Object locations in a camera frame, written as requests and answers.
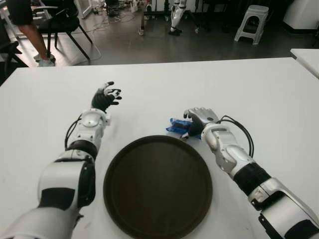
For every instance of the right robot hand black silver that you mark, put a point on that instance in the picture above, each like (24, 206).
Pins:
(203, 115)

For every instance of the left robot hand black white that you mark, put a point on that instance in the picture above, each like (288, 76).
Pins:
(102, 100)

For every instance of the blue Oreo cookie packet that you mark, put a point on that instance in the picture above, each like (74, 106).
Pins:
(178, 125)

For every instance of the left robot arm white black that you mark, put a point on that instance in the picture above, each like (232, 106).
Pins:
(89, 127)

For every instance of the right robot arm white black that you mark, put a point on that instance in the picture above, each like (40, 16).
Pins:
(231, 152)

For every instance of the round dark brown tray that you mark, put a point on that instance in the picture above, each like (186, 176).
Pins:
(158, 186)

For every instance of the black chair with armrests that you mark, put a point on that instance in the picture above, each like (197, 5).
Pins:
(61, 25)

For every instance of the white framed panel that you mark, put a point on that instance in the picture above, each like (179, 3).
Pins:
(83, 8)

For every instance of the person in black shorts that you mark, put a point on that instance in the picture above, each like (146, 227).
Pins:
(32, 35)

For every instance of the white paper bag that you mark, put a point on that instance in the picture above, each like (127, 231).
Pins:
(134, 6)

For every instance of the white plastic stool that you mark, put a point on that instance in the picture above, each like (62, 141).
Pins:
(254, 12)

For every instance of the white side table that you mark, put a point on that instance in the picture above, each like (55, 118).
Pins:
(307, 58)

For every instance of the white cabinet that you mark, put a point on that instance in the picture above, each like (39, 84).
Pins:
(301, 15)

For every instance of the black wheeled stand frame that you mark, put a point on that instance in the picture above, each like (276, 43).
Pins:
(142, 20)

